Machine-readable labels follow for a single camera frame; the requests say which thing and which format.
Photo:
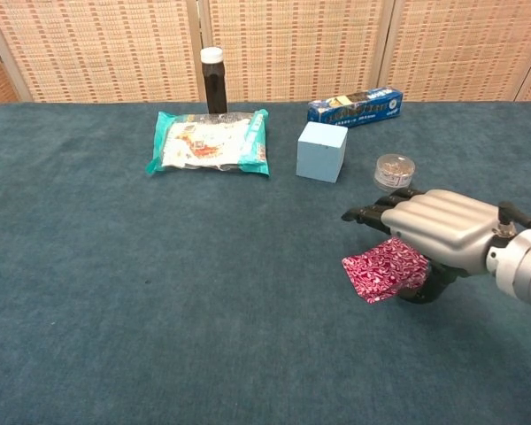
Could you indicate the clear round plastic jar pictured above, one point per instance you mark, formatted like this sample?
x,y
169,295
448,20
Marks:
x,y
394,170

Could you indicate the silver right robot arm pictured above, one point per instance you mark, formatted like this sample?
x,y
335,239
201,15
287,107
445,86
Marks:
x,y
526,265

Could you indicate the dark bottle with white cap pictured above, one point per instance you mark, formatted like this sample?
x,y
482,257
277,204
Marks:
x,y
216,84

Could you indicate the teal instant noodle packet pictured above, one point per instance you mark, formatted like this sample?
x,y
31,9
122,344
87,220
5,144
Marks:
x,y
208,141

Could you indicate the light blue cube block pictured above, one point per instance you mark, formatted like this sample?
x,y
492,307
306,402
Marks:
x,y
320,155

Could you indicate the teal felt table cover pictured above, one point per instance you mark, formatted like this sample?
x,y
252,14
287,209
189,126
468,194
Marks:
x,y
159,288

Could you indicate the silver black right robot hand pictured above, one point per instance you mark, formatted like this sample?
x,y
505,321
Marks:
x,y
447,221

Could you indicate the blue cling wrap box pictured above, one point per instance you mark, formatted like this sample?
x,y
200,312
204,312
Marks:
x,y
358,114

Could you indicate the pink patterned packet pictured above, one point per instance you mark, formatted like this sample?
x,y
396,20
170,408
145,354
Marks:
x,y
380,270

